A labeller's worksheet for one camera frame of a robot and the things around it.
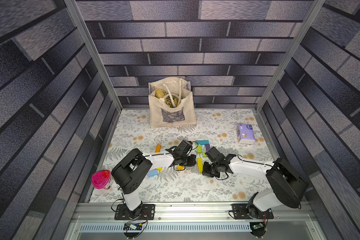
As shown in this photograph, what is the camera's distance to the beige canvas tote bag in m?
0.89

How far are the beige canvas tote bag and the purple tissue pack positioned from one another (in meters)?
0.33

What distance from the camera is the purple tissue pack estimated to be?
992mm
